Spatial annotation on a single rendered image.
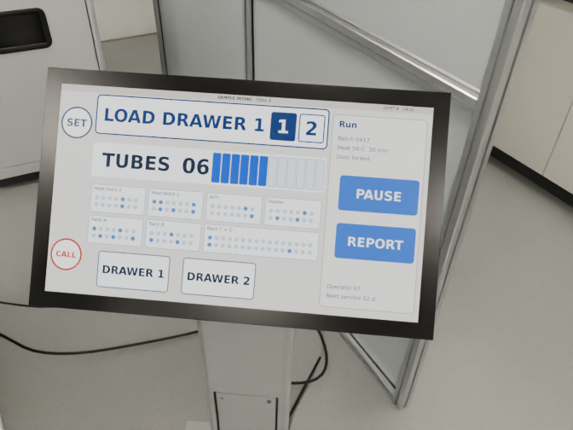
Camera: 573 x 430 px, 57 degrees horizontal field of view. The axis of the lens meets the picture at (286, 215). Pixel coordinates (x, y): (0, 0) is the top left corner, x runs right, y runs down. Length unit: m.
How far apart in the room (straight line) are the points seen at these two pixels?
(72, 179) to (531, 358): 1.66
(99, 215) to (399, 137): 0.39
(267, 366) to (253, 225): 0.34
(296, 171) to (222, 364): 0.42
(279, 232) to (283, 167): 0.08
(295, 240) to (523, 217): 2.03
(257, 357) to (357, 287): 0.31
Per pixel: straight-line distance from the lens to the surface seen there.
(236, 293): 0.67
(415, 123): 0.68
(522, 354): 2.03
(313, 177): 0.66
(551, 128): 2.67
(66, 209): 0.73
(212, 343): 0.91
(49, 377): 1.92
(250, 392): 1.01
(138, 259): 0.70
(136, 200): 0.70
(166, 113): 0.70
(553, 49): 2.60
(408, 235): 0.67
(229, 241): 0.67
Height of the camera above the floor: 1.49
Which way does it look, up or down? 39 degrees down
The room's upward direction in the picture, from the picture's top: 2 degrees clockwise
